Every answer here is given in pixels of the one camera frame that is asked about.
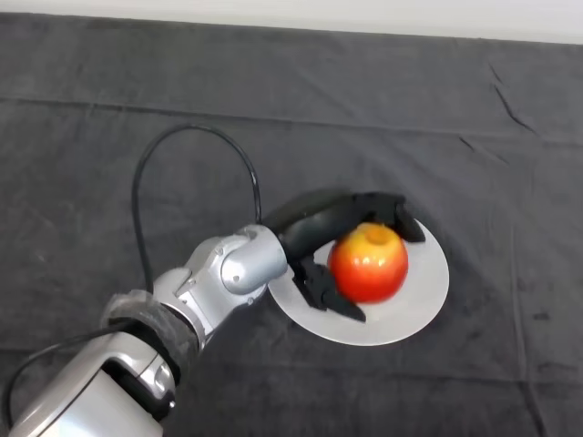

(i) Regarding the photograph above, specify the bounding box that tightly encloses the red yellow apple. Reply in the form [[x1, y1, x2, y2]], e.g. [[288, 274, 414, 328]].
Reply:
[[327, 221, 410, 305]]

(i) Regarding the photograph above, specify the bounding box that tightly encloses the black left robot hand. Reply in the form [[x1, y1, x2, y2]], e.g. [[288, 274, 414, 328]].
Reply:
[[262, 188, 427, 324]]

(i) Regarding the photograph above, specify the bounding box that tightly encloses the white round plate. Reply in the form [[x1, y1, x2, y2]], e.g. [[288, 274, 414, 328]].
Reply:
[[266, 185, 451, 348]]

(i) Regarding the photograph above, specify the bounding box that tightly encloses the black table cloth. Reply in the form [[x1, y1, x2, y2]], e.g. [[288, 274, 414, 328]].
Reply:
[[0, 11, 583, 437]]

